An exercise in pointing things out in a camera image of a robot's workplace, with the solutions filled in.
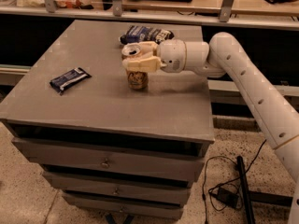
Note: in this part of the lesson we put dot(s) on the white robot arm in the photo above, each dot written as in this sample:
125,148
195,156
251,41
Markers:
223,54

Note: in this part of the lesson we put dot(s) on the grey drawer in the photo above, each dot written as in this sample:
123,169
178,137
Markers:
118,188
127,206
109,159

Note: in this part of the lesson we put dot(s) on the small dark blue snack packet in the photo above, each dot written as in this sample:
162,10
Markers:
68,79

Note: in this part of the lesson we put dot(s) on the middle grey drawer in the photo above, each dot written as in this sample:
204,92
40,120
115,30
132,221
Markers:
118,188

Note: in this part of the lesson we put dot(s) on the top grey drawer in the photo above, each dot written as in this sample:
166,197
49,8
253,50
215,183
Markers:
109,159

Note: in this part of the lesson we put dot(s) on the bottom grey drawer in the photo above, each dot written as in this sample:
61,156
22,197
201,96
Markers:
127,206

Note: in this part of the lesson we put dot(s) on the dark blue chip bag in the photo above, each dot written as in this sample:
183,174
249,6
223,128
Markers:
138,33

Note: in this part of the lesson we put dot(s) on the grey drawer cabinet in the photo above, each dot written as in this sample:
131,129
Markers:
171,117

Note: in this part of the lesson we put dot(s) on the black floor bar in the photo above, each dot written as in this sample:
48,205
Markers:
245,191

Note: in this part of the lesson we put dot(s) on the metal railing frame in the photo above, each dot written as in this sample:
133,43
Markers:
226,13

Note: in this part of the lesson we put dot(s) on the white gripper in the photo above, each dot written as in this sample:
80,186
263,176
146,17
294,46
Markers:
172,55

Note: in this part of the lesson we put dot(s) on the orange soda can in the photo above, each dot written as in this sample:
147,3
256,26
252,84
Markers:
136,80

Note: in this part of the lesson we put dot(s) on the black power adapter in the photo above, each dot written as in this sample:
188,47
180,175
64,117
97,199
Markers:
227,197

